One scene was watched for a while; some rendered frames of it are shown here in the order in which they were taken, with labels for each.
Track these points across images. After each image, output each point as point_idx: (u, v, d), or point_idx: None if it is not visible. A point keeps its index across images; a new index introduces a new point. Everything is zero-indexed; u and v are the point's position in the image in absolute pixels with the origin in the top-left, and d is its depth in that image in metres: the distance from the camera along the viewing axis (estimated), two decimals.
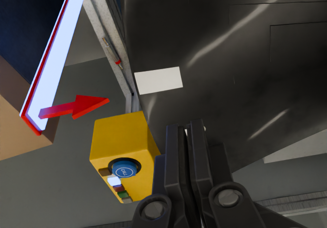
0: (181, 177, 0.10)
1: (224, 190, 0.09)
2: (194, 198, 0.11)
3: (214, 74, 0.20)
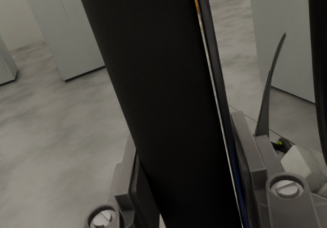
0: (132, 186, 0.10)
1: (284, 181, 0.09)
2: (150, 206, 0.12)
3: None
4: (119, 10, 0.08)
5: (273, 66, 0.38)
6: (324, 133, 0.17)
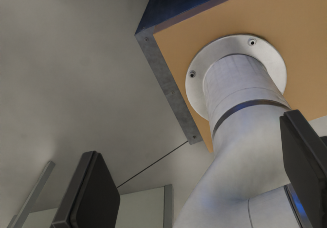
0: (73, 213, 0.10)
1: None
2: None
3: None
4: None
5: None
6: None
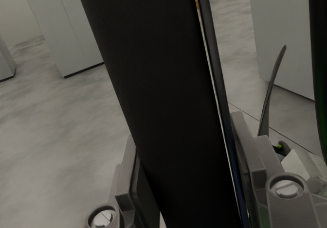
0: (133, 186, 0.10)
1: (283, 181, 0.09)
2: (150, 206, 0.12)
3: None
4: (120, 12, 0.08)
5: None
6: (323, 131, 0.17)
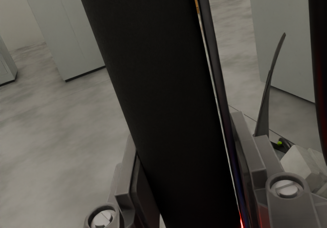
0: (133, 186, 0.10)
1: (283, 181, 0.09)
2: (150, 206, 0.12)
3: None
4: (119, 10, 0.08)
5: None
6: (324, 132, 0.17)
